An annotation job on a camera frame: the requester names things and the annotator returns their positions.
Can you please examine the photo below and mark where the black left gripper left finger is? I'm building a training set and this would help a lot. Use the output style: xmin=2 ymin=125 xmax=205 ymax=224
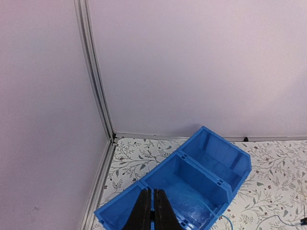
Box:
xmin=122 ymin=189 xmax=152 ymax=230

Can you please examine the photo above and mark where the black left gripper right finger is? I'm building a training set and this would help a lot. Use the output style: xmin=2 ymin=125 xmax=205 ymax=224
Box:
xmin=153 ymin=189 xmax=183 ymax=230

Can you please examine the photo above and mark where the blue cable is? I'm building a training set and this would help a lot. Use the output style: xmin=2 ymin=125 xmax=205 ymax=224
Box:
xmin=165 ymin=184 xmax=235 ymax=230

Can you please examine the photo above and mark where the blue three-compartment plastic bin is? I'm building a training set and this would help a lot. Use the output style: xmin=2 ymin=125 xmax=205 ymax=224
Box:
xmin=94 ymin=127 xmax=252 ymax=230

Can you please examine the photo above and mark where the left aluminium frame post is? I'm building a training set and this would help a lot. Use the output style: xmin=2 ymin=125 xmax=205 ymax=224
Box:
xmin=74 ymin=0 xmax=116 ymax=142

